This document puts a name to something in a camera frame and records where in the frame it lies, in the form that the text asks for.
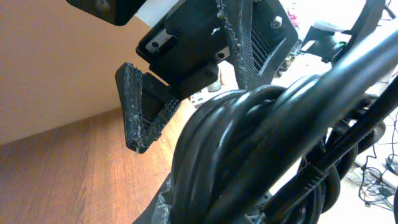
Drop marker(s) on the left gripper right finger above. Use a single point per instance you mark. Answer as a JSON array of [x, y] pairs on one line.
[[256, 37]]

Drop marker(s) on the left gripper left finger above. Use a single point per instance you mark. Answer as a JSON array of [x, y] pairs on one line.
[[147, 104]]

